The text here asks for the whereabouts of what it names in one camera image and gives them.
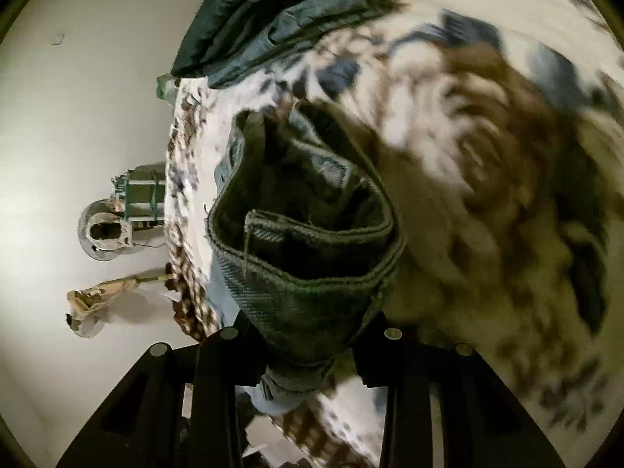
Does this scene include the light blue ripped denim shorts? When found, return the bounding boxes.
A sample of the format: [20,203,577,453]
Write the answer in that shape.
[205,100,404,415]

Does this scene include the beige broom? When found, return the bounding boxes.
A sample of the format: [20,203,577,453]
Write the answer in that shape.
[66,273,174,339]

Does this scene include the white floor fan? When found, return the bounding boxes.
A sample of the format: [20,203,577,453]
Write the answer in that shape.
[77,199,138,262]

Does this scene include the green rack with clutter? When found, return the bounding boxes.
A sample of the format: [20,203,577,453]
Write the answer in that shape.
[110,162,166,228]

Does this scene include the floral bed sheet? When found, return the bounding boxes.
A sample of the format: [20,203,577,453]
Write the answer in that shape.
[165,0,623,467]

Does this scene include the folded dark jeans stack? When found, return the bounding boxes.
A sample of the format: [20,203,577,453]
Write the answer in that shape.
[170,0,395,89]

